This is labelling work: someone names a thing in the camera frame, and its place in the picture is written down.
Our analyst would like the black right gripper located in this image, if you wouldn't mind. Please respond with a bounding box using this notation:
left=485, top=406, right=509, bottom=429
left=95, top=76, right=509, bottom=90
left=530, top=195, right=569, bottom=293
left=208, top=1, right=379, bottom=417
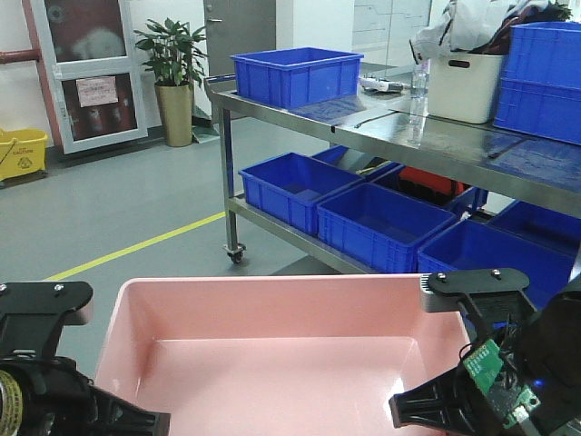
left=389, top=268, right=580, bottom=435

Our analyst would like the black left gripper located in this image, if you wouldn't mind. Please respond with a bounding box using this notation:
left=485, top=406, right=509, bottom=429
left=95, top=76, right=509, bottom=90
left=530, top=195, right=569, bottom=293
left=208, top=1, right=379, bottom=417
left=1, top=282, right=171, bottom=436

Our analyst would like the pink plastic bin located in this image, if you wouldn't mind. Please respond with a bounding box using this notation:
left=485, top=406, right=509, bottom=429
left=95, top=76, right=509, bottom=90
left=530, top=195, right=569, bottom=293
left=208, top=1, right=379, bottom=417
left=95, top=274, right=468, bottom=435

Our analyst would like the stainless steel shelf cart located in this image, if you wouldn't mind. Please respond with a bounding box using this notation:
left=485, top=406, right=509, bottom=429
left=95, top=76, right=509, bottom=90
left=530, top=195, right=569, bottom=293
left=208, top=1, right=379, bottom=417
left=203, top=74, right=580, bottom=273

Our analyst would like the green circuit board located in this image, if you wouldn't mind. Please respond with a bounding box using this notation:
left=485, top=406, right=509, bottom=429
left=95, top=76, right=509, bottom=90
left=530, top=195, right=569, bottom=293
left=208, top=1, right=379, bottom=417
left=462, top=339, right=541, bottom=435

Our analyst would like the blue crate lower middle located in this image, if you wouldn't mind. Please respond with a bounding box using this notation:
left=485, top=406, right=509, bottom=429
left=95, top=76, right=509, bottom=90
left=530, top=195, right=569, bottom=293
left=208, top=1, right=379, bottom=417
left=318, top=183, right=457, bottom=273

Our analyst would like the blue crate lower far right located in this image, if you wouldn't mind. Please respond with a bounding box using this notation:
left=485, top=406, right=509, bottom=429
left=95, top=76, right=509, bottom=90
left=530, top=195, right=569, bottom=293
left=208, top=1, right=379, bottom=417
left=487, top=201, right=580, bottom=256

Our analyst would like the blue crate with red item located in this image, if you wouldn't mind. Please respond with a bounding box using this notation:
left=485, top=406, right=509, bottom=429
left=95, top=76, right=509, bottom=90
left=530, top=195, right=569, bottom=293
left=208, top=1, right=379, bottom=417
left=371, top=165, right=488, bottom=218

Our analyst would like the blue crate lower back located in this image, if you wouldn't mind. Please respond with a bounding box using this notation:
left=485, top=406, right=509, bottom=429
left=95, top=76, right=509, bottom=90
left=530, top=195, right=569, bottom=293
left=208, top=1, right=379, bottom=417
left=312, top=144, right=402, bottom=181

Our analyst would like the blue crate lower left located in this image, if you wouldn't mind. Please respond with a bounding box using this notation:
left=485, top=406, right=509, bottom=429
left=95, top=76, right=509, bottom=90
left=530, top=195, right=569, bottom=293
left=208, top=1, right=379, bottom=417
left=239, top=153, right=363, bottom=235

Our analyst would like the yellow mop bucket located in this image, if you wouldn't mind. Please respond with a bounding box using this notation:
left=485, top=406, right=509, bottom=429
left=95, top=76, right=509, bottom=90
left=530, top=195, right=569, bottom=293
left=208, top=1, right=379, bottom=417
left=1, top=128, right=48, bottom=183

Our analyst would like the stacked lower blue crate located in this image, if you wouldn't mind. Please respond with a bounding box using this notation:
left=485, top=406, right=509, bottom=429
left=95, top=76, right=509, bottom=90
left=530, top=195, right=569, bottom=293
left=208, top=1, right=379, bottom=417
left=493, top=79, right=580, bottom=145

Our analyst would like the stacked blue crate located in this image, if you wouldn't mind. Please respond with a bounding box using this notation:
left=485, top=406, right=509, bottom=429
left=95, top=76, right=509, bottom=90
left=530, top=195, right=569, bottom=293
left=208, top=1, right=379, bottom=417
left=501, top=22, right=580, bottom=89
left=493, top=79, right=580, bottom=145

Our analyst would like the cream plastic basket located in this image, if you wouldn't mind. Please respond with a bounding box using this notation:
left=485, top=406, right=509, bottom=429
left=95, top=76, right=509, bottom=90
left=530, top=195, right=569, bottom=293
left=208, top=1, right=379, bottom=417
left=428, top=53, right=506, bottom=124

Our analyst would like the clear water bottle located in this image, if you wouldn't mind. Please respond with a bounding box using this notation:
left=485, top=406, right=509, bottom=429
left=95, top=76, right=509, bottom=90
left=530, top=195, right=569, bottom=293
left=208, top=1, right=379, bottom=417
left=409, top=63, right=429, bottom=125

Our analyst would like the white handheld device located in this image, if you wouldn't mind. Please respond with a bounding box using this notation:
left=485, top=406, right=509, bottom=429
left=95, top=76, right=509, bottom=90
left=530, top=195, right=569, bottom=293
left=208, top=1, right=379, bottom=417
left=359, top=77, right=405, bottom=94

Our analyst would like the stacked upper blue crate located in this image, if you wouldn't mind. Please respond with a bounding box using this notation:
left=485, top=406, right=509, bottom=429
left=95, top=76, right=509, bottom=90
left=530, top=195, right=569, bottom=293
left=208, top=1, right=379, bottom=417
left=501, top=22, right=580, bottom=89

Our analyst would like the blue crate on cart top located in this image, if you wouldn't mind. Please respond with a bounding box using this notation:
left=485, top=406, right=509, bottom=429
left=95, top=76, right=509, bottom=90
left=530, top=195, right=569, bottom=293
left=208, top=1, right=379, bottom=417
left=231, top=47, right=363, bottom=109

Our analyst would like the plant in gold pot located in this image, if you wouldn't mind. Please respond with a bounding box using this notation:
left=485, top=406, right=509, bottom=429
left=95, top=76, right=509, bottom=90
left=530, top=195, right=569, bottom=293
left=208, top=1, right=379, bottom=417
left=134, top=17, right=207, bottom=147

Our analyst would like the grey jacket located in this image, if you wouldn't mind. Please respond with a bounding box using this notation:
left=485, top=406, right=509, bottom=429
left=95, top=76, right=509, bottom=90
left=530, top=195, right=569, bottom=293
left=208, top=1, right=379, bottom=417
left=409, top=1, right=572, bottom=64

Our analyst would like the grey door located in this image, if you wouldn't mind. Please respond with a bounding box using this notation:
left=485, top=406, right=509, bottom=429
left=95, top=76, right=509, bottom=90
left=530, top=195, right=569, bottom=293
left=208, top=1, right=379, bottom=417
left=203, top=0, right=276, bottom=75

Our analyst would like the fire hose cabinet door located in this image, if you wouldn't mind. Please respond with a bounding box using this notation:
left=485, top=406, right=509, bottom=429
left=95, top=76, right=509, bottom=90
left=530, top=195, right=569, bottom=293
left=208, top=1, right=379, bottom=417
left=23, top=1, right=147, bottom=154

